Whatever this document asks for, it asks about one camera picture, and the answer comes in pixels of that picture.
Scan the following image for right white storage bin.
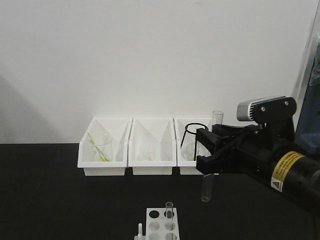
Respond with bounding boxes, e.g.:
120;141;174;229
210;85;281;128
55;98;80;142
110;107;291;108
173;117;211;175

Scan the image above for small glass beaker middle bin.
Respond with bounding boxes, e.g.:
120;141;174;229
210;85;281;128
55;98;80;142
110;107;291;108
142;144;155;161

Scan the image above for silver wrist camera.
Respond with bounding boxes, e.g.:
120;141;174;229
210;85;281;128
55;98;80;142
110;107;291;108
236;96;297;141

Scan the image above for yellow green stirring stick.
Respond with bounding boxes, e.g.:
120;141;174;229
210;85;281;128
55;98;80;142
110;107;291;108
87;132;110;162

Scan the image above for clear glass test tube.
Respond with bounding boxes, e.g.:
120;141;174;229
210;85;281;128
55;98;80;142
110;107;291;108
200;110;224;203

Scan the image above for glass flask in right bin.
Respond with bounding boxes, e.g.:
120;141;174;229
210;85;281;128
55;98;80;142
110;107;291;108
182;140;210;161

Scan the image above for black wire tripod stand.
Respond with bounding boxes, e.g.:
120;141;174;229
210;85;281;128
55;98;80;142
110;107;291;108
180;122;208;149

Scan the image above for white test tube rack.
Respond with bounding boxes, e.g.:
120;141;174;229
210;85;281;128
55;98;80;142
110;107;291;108
134;207;181;240

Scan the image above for left white storage bin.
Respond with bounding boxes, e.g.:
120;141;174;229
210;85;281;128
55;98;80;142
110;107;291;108
77;117;133;177

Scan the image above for glass beaker in left bin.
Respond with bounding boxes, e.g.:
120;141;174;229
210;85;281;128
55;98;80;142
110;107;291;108
89;133;113;162

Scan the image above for middle white storage bin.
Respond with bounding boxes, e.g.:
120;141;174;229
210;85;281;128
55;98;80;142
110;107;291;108
128;117;177;176

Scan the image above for white storage bin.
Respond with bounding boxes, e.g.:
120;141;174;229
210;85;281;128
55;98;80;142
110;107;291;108
128;117;177;176
77;117;133;177
173;117;211;175

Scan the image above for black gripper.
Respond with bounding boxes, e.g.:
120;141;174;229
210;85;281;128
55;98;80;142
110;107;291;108
195;124;288;187

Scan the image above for grey blue pegboard drying rack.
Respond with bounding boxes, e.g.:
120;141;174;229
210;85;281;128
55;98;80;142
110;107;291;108
295;45;320;155

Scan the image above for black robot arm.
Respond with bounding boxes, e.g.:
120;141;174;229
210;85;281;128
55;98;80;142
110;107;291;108
195;125;320;217

